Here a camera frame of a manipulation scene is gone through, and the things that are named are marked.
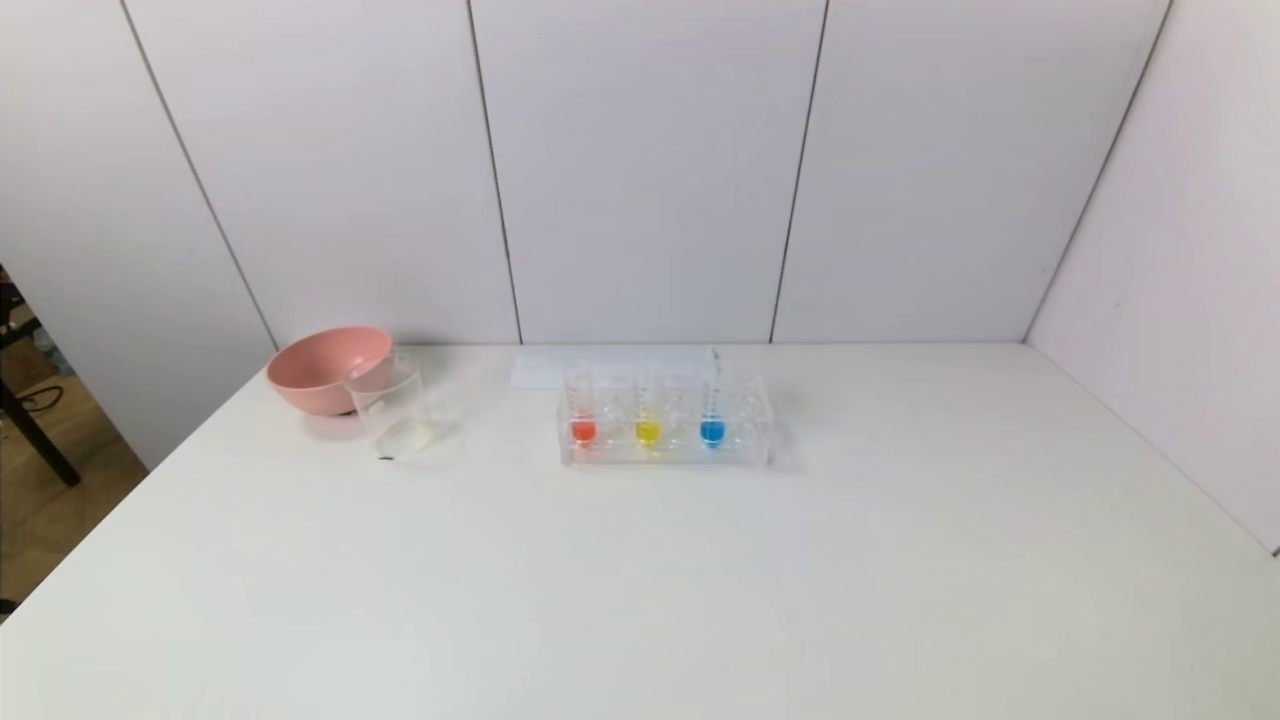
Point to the test tube with red pigment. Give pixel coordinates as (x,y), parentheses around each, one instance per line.
(582,430)

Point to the test tube with yellow pigment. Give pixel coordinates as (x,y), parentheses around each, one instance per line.
(648,431)

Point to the test tube with blue pigment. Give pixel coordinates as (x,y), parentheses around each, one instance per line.
(712,431)

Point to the clear acrylic test tube rack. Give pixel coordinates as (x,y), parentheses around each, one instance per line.
(745,440)

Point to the clear glass beaker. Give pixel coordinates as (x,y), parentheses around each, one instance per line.
(395,415)

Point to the flat white sheet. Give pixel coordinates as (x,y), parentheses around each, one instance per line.
(545,368)

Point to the pink plastic bowl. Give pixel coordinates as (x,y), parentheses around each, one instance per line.
(320,370)

